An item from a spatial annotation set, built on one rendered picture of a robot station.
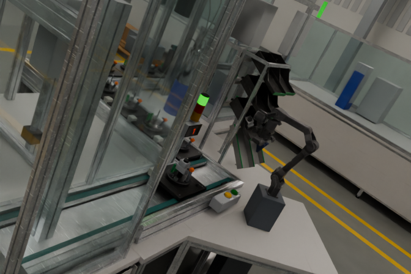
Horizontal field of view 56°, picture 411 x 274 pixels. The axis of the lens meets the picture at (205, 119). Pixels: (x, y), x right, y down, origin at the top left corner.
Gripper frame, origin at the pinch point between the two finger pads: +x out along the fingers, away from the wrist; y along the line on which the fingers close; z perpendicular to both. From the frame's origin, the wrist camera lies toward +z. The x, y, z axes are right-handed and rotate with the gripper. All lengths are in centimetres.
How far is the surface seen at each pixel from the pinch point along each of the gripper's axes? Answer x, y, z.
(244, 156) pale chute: 21.2, -25.1, 14.5
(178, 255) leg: 54, 47, -5
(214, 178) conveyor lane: 33.8, -1.3, 16.1
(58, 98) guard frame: -35, 139, 0
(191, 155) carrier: 28.3, 4.0, 34.9
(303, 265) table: 40, 4, -53
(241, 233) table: 39.5, 17.5, -19.8
